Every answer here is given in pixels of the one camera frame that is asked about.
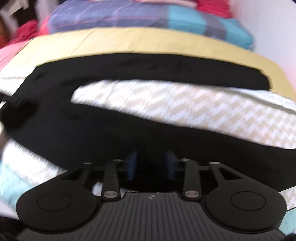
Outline pink bedsheet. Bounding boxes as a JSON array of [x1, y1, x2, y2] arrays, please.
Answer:
[[1, 17, 50, 70]]

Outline red folded fabric stack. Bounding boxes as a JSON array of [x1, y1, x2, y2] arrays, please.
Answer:
[[10, 20, 39, 44]]

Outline red folded clothes pile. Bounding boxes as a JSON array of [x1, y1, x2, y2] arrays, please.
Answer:
[[197, 0, 232, 19]]

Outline black knit pants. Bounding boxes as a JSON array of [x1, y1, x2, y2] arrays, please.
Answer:
[[1, 53, 295, 191]]

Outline teal grey folded blanket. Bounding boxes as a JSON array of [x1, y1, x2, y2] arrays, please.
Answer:
[[166, 4, 256, 50]]

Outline yellow white patterned bedsheet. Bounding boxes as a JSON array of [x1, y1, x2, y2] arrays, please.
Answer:
[[0, 27, 296, 235]]

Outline blue plaid folded quilt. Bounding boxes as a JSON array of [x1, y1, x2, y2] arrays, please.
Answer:
[[47, 0, 176, 34]]

